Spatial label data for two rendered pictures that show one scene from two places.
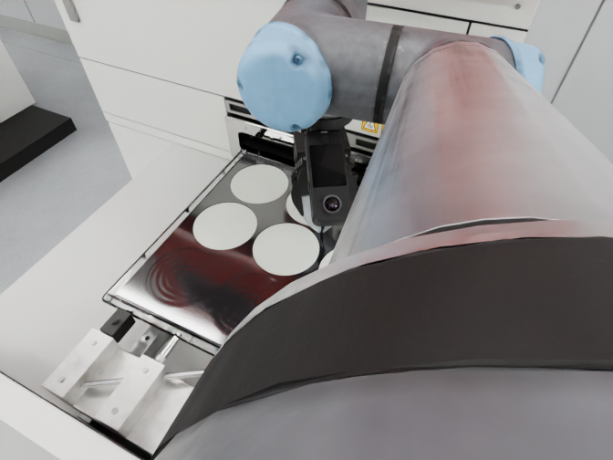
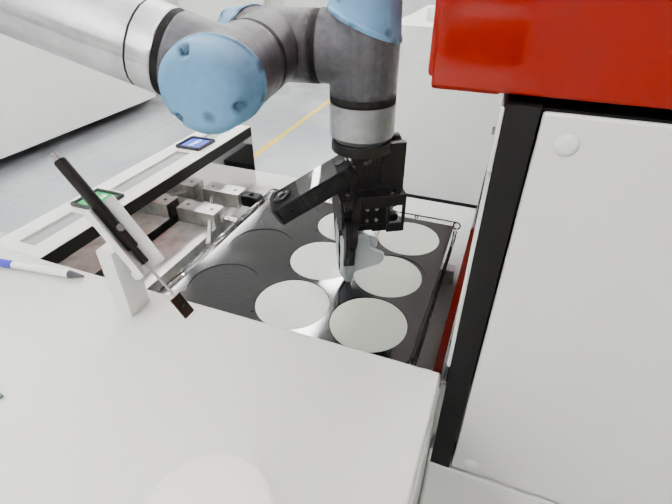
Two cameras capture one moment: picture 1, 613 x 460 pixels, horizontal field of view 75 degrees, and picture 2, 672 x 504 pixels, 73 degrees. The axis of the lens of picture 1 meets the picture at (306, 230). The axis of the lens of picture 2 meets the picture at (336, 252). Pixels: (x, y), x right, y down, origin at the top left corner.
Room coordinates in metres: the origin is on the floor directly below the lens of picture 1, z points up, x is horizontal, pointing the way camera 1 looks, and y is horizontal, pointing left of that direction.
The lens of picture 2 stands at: (0.35, -0.53, 1.31)
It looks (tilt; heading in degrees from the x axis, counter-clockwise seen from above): 35 degrees down; 86
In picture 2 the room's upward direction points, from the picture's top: straight up
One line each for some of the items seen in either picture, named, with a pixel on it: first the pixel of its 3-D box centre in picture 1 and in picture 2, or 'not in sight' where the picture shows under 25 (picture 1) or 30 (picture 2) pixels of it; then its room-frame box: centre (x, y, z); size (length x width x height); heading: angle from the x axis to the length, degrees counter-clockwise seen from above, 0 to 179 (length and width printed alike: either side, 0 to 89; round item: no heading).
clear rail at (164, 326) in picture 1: (218, 352); (222, 238); (0.21, 0.11, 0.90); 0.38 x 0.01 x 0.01; 64
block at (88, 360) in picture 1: (83, 365); (225, 194); (0.20, 0.27, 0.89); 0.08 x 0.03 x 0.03; 154
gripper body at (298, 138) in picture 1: (322, 141); (365, 183); (0.43, -0.02, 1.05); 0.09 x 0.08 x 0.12; 6
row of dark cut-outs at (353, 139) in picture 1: (335, 134); (474, 251); (0.58, -0.05, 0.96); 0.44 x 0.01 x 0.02; 64
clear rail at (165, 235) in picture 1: (186, 213); (359, 207); (0.45, 0.20, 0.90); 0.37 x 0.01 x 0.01; 154
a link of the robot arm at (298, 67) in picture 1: (316, 65); (268, 48); (0.32, -0.01, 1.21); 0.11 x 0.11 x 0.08; 73
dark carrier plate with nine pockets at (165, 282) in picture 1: (285, 248); (322, 261); (0.38, 0.03, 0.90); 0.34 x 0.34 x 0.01; 64
